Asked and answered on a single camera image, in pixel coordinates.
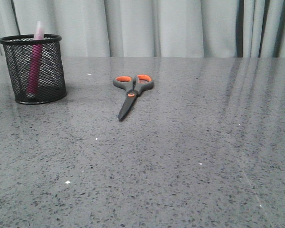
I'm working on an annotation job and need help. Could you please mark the grey orange scissors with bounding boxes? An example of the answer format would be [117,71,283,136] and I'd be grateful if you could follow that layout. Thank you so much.
[113,74,154,122]

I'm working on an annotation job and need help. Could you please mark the pink pen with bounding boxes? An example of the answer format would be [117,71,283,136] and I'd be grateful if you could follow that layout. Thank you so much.
[26,21,44,99]

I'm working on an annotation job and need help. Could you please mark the black mesh pen bin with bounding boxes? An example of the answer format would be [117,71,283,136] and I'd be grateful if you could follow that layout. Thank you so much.
[0,34,67,105]

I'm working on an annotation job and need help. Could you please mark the grey curtain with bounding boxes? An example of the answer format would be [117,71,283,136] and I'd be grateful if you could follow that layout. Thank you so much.
[0,0,285,57]

